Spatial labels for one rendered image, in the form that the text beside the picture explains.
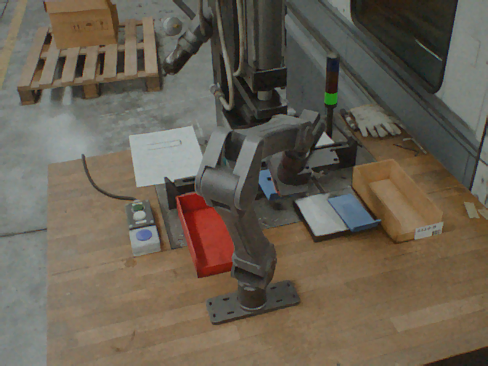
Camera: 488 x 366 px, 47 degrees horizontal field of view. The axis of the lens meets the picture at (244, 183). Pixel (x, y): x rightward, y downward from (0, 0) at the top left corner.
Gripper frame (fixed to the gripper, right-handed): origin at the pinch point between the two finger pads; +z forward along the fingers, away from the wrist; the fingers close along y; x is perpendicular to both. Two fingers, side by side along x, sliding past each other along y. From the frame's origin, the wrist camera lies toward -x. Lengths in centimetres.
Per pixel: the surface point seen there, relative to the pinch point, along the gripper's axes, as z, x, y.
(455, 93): 8, -64, 27
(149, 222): 12.1, 32.2, 4.8
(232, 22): -22.2, 5.3, 35.9
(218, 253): 8.4, 17.5, -8.6
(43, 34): 243, 82, 311
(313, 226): 6.9, -7.0, -7.4
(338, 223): 6.5, -13.6, -7.9
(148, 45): 218, 0, 260
